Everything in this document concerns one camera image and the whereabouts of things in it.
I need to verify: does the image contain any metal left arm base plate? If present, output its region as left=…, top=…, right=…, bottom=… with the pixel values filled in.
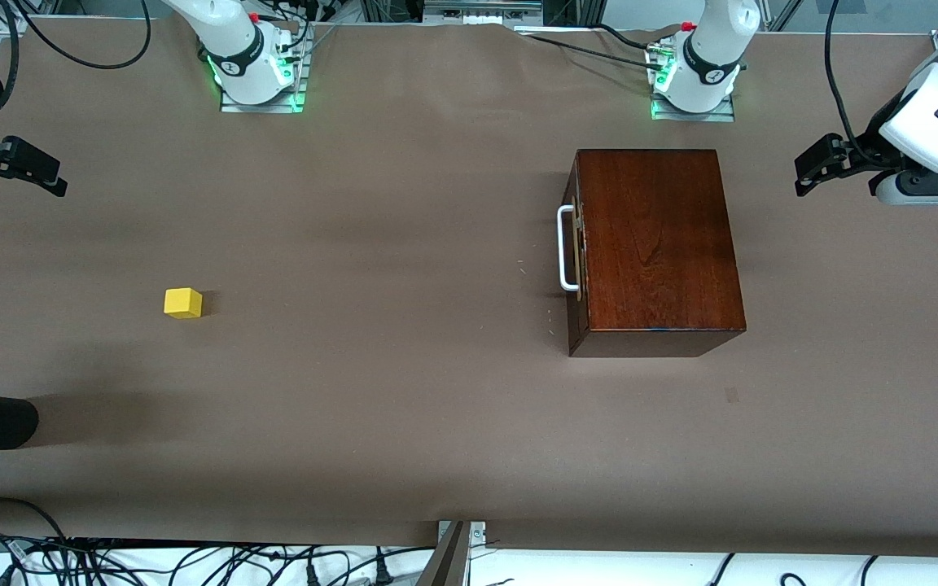
left=650, top=49, right=737, bottom=123

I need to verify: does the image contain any long black base cable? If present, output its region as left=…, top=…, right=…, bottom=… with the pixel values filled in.
left=518, top=33, right=673, bottom=70

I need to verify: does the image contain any dark grey metal post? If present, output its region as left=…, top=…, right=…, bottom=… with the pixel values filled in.
left=416, top=521, right=471, bottom=586

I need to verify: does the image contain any short black base cable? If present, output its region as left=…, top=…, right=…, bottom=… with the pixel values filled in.
left=595, top=23, right=653, bottom=51

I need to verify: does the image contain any light wood drawer white handle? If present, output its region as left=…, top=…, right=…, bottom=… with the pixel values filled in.
left=557, top=163, right=590, bottom=343

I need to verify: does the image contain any brown table cover sheet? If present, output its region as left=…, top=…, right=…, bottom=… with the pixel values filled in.
left=0, top=16, right=938, bottom=561

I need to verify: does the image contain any thin black looped cable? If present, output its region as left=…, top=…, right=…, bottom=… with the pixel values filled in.
left=13, top=0, right=152, bottom=71

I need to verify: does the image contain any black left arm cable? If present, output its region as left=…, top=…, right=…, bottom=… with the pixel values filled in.
left=823, top=0, right=873, bottom=160

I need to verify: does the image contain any small metal corner bracket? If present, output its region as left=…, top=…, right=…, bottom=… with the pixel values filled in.
left=436, top=521, right=488, bottom=548

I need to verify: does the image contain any yellow cube block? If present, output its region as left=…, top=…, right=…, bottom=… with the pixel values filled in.
left=164, top=287, right=204, bottom=320

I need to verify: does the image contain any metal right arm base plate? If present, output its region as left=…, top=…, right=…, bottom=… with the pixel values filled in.
left=219, top=37, right=309, bottom=114

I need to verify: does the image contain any dark brown wooden cabinet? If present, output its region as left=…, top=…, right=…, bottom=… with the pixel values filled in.
left=565, top=148, right=747, bottom=359

